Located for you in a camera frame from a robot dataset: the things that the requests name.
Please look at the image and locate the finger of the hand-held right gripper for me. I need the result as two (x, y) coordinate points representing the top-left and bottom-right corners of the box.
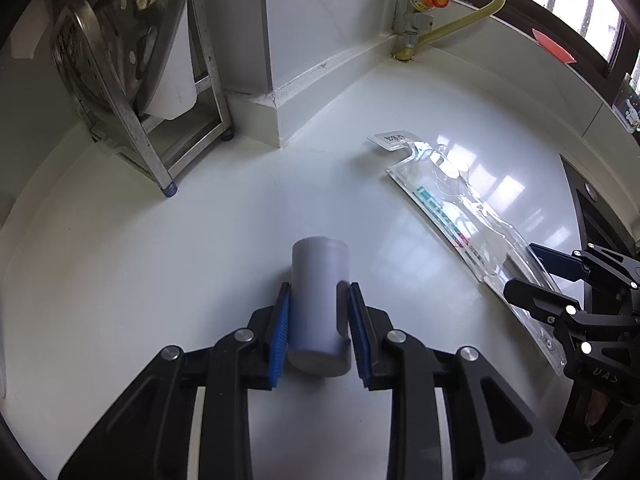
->
(529, 242), (640, 292)
(503, 279), (640, 358)

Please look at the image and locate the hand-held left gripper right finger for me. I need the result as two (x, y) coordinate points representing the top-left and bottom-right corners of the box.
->
(349, 281), (581, 480)

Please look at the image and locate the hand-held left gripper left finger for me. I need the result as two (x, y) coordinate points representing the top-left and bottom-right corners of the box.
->
(57, 281), (292, 480)

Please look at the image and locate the white paper tube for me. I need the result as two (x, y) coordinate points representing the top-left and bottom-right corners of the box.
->
(286, 236), (352, 378)

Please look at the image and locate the clear blister package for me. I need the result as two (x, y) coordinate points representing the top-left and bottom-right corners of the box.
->
(367, 130), (571, 373)

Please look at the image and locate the black kitchen sink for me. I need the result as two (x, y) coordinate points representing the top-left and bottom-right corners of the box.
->
(559, 154), (640, 311)

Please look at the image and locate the glass mug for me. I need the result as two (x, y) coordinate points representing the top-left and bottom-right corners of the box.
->
(615, 72), (640, 134)

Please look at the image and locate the dark framed window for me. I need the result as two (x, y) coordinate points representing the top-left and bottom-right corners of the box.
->
(450, 0), (640, 81)

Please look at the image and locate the small pink dish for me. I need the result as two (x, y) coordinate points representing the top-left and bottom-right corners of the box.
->
(532, 29), (576, 65)

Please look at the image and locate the metal dish rack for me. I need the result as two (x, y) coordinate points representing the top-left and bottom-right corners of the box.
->
(50, 0), (235, 200)

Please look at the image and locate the white cutting board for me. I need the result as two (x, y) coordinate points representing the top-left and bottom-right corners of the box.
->
(142, 0), (199, 122)

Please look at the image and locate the stainless steel tray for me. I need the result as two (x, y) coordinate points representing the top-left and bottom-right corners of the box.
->
(50, 0), (151, 131)

